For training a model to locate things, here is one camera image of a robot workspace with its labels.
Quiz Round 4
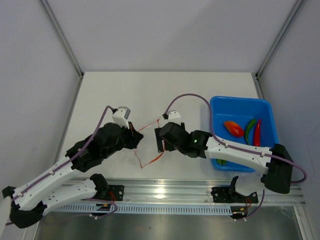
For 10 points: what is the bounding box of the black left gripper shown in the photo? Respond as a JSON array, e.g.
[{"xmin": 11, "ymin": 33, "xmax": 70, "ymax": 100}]
[{"xmin": 102, "ymin": 120, "xmax": 144, "ymax": 159}]

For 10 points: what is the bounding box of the clear zip bag orange zipper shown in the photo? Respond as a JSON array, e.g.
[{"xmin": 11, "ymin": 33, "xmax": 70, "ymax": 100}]
[{"xmin": 133, "ymin": 118, "xmax": 165, "ymax": 169}]

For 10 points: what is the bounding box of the orange red mango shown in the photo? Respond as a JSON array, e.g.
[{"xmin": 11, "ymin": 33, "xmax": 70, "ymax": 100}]
[{"xmin": 223, "ymin": 120, "xmax": 245, "ymax": 138}]

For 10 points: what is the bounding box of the green chili pepper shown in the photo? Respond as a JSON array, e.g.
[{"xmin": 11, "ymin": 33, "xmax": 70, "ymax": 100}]
[{"xmin": 244, "ymin": 118, "xmax": 257, "ymax": 145}]

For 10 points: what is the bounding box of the red chili pepper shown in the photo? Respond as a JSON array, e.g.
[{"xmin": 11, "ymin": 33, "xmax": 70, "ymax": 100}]
[{"xmin": 253, "ymin": 119, "xmax": 261, "ymax": 147}]

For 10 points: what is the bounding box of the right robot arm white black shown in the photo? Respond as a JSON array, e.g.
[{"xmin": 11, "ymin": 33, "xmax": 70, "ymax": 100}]
[{"xmin": 155, "ymin": 122, "xmax": 293, "ymax": 203}]

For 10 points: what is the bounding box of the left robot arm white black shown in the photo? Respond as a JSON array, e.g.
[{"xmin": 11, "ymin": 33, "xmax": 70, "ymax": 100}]
[{"xmin": 2, "ymin": 122, "xmax": 144, "ymax": 229}]

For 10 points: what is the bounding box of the green grape bunch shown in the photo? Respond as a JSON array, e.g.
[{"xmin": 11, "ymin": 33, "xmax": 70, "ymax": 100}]
[{"xmin": 216, "ymin": 159, "xmax": 228, "ymax": 166}]

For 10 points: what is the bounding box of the blue plastic tray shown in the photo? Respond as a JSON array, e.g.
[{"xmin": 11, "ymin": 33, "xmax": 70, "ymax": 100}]
[{"xmin": 209, "ymin": 95, "xmax": 280, "ymax": 174}]

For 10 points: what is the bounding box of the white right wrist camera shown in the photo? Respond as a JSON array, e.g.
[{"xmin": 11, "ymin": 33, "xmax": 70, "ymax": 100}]
[{"xmin": 167, "ymin": 110, "xmax": 181, "ymax": 125}]

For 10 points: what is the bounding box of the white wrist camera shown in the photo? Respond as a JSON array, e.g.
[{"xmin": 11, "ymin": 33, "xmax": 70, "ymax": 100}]
[
  {"xmin": 167, "ymin": 110, "xmax": 181, "ymax": 125},
  {"xmin": 112, "ymin": 106, "xmax": 131, "ymax": 129}
]

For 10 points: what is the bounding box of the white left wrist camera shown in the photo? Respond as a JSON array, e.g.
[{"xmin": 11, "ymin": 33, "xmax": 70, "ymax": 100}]
[{"xmin": 112, "ymin": 106, "xmax": 131, "ymax": 129}]

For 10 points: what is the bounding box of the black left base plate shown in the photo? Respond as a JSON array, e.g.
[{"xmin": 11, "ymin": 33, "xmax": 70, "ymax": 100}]
[{"xmin": 105, "ymin": 185, "xmax": 125, "ymax": 202}]

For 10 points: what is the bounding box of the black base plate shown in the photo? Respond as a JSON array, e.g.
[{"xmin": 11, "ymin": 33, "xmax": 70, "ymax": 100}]
[
  {"xmin": 105, "ymin": 185, "xmax": 125, "ymax": 202},
  {"xmin": 211, "ymin": 186, "xmax": 259, "ymax": 204}
]

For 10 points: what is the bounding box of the aluminium mounting rail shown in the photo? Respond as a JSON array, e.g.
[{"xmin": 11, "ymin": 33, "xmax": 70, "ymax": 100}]
[{"xmin": 57, "ymin": 177, "xmax": 306, "ymax": 207}]

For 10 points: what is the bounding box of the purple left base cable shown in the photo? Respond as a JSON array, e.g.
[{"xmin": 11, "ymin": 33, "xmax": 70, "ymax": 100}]
[{"xmin": 72, "ymin": 198, "xmax": 118, "ymax": 220}]

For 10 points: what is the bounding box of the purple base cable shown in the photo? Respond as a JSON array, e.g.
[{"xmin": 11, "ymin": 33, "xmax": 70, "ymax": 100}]
[
  {"xmin": 229, "ymin": 189, "xmax": 266, "ymax": 223},
  {"xmin": 72, "ymin": 198, "xmax": 118, "ymax": 220}
]

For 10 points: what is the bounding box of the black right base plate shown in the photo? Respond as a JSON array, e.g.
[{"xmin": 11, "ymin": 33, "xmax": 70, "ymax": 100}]
[{"xmin": 211, "ymin": 186, "xmax": 259, "ymax": 204}]

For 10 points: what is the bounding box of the right aluminium corner post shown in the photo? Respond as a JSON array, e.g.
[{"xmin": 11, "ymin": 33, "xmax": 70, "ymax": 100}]
[{"xmin": 254, "ymin": 0, "xmax": 307, "ymax": 78}]

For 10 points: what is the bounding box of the aluminium corner post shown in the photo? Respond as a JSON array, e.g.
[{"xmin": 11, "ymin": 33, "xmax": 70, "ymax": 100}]
[
  {"xmin": 37, "ymin": 0, "xmax": 85, "ymax": 78},
  {"xmin": 254, "ymin": 0, "xmax": 307, "ymax": 78}
]

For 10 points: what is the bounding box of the white slotted cable duct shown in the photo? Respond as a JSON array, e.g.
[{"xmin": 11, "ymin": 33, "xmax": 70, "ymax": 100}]
[{"xmin": 55, "ymin": 202, "xmax": 233, "ymax": 216}]

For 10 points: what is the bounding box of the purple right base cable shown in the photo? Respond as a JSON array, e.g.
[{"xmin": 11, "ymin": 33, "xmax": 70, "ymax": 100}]
[{"xmin": 229, "ymin": 189, "xmax": 266, "ymax": 223}]

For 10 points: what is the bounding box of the left aluminium corner post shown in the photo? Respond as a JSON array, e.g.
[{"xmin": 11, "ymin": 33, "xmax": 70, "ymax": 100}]
[{"xmin": 37, "ymin": 0, "xmax": 85, "ymax": 78}]

